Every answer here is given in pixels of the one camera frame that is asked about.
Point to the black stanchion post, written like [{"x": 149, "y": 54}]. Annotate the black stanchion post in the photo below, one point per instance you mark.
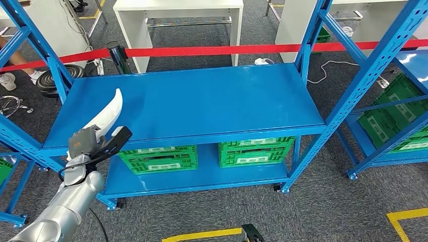
[{"x": 118, "y": 56}]

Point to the black round stanchion base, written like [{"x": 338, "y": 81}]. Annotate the black round stanchion base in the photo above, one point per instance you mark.
[{"x": 50, "y": 83}]

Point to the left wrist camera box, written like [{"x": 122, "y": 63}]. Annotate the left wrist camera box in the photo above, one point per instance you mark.
[{"x": 117, "y": 140}]

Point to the dark right robot hand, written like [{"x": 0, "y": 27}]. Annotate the dark right robot hand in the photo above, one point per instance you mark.
[{"x": 250, "y": 232}]

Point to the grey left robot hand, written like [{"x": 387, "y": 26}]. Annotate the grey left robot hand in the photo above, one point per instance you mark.
[{"x": 83, "y": 142}]

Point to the white power strip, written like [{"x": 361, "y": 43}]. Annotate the white power strip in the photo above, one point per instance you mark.
[
  {"x": 99, "y": 68},
  {"x": 262, "y": 61}
]

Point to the white curved plastic part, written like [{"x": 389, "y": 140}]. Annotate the white curved plastic part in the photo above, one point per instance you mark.
[{"x": 108, "y": 113}]

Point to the blue steel shelf rack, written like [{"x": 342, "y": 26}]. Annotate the blue steel shelf rack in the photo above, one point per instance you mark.
[
  {"x": 13, "y": 218},
  {"x": 413, "y": 63},
  {"x": 187, "y": 100}
]

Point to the yellow floor tape square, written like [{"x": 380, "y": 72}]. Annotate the yellow floor tape square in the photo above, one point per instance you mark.
[{"x": 408, "y": 213}]

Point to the red barrier belt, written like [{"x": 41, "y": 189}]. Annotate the red barrier belt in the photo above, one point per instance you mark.
[
  {"x": 217, "y": 50},
  {"x": 83, "y": 56}
]

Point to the chrome stool base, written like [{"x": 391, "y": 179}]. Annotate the chrome stool base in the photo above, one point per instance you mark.
[{"x": 8, "y": 100}]

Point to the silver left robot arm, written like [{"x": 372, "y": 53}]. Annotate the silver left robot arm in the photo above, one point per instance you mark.
[{"x": 67, "y": 207}]

